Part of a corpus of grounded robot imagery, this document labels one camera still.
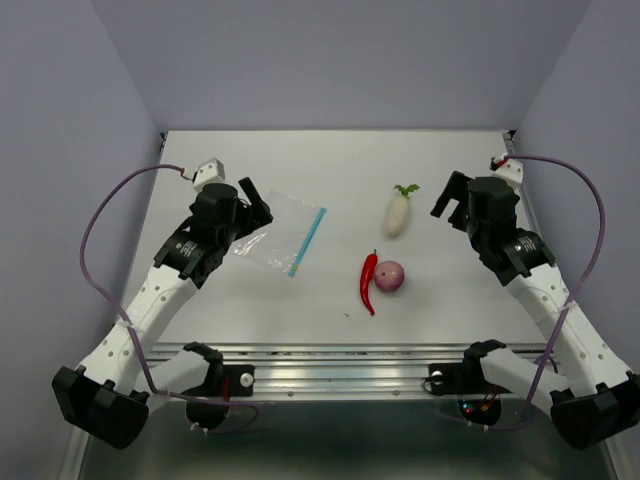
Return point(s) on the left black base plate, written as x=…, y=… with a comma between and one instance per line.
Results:
x=224, y=381

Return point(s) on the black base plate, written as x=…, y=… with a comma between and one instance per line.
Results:
x=224, y=381
x=453, y=378

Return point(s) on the white radish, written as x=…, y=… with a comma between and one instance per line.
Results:
x=398, y=212

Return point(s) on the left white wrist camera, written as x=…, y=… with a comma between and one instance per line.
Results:
x=209, y=172

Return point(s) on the red chili pepper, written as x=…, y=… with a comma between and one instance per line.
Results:
x=366, y=277

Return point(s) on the aluminium rail frame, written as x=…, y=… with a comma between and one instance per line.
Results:
x=340, y=374

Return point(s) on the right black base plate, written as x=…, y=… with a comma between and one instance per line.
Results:
x=453, y=378

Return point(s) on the purple onion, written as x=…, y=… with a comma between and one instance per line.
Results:
x=389, y=276

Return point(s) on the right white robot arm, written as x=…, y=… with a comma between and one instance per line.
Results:
x=595, y=395

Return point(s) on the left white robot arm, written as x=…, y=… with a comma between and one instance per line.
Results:
x=112, y=392

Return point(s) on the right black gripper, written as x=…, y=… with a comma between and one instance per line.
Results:
x=457, y=188

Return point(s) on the clear zip top bag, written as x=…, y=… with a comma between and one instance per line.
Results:
x=282, y=244

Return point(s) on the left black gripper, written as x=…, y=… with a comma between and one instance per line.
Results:
x=257, y=214

